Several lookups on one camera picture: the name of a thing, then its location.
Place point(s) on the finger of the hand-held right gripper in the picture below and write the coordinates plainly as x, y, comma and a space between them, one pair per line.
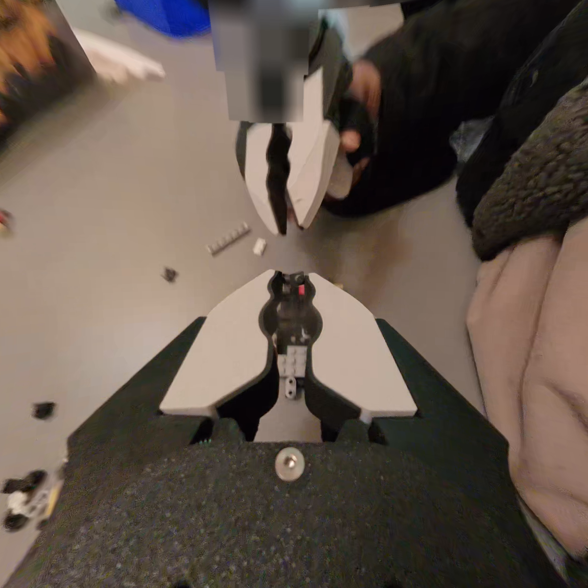
312, 151
257, 174

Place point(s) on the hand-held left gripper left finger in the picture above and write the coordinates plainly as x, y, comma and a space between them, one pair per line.
220, 363

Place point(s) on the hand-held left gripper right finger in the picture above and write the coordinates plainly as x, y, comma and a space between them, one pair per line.
358, 363

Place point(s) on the black toy brick car chassis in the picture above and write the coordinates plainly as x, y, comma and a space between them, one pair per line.
294, 358

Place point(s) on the dark grey small brick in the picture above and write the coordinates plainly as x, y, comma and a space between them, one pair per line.
170, 274

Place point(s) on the person's right forearm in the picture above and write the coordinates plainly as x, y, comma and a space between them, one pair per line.
436, 92

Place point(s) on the grey desk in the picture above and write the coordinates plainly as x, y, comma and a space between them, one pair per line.
115, 183

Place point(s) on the person's right hand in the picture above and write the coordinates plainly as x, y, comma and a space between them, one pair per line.
367, 85

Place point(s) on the long grey brick plate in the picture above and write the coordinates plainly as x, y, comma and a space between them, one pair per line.
228, 239

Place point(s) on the small white brick tile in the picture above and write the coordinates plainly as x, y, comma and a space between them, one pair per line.
259, 246

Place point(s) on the blue storage bin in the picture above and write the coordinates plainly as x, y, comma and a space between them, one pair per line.
174, 18

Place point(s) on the white printed paper bag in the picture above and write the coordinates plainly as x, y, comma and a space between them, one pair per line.
119, 62

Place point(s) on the black clip brick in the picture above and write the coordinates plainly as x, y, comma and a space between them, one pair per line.
43, 409

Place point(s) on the tan connector pin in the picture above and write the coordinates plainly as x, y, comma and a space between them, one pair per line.
54, 498

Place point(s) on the light grey rounded plate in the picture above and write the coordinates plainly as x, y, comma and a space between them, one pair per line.
39, 505

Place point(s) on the black angled brick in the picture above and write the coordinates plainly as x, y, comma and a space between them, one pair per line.
23, 482

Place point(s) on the small white brick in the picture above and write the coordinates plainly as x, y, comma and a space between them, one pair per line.
18, 503

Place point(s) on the black toy set box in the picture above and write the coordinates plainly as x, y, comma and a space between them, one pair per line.
32, 69

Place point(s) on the red toy minifigure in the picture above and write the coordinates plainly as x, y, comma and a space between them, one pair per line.
4, 221

